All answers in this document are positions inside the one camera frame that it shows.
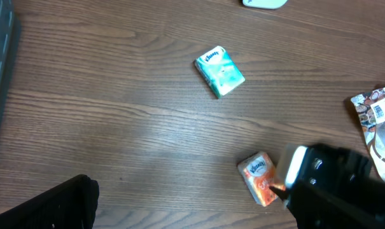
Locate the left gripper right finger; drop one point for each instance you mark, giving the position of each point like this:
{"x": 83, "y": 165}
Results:
{"x": 313, "y": 208}

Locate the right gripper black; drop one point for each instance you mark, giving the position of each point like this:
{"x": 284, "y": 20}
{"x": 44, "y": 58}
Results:
{"x": 341, "y": 172}

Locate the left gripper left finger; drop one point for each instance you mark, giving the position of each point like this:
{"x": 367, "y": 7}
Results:
{"x": 72, "y": 204}

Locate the orange tissue pack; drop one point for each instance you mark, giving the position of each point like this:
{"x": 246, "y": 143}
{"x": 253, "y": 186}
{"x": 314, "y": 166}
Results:
{"x": 259, "y": 173}

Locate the clear plastic snack bag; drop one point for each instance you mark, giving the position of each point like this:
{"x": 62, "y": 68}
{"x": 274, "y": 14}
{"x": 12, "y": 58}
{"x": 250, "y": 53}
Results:
{"x": 370, "y": 107}

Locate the teal tissue pack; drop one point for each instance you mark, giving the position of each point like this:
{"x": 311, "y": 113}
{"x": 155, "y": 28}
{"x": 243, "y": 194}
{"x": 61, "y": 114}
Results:
{"x": 219, "y": 71}

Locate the white barcode scanner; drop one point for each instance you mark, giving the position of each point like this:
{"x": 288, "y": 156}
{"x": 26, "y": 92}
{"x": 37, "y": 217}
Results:
{"x": 265, "y": 4}

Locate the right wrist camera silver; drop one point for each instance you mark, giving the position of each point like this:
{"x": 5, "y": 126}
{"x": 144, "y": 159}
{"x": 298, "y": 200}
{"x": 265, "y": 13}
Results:
{"x": 289, "y": 164}

